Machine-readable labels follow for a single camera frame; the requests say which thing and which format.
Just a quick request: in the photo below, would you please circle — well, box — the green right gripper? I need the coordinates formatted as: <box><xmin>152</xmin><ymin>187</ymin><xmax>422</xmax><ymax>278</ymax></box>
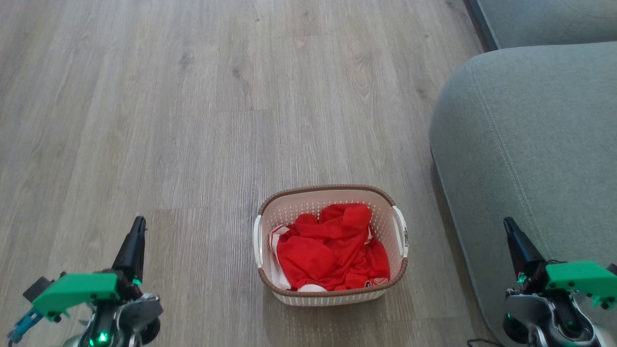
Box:
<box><xmin>503</xmin><ymin>217</ymin><xmax>617</xmax><ymax>310</ymax></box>

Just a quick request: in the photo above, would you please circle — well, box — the red and white garment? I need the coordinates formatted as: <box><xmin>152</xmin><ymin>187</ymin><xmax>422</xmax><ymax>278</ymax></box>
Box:
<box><xmin>269</xmin><ymin>203</ymin><xmax>391</xmax><ymax>293</ymax></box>

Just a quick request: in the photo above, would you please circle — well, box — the white brown-rimmed plastic laundry basket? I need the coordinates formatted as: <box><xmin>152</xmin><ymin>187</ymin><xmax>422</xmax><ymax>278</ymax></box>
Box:
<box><xmin>253</xmin><ymin>185</ymin><xmax>409</xmax><ymax>307</ymax></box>

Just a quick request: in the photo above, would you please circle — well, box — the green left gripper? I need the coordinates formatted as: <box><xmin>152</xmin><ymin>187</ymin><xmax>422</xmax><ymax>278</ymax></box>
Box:
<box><xmin>32</xmin><ymin>215</ymin><xmax>147</xmax><ymax>322</ymax></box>

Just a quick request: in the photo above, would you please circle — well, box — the grey-green sofa seat cushion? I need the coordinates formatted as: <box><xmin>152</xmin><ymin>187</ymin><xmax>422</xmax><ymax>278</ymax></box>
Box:
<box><xmin>464</xmin><ymin>0</ymin><xmax>617</xmax><ymax>52</ymax></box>

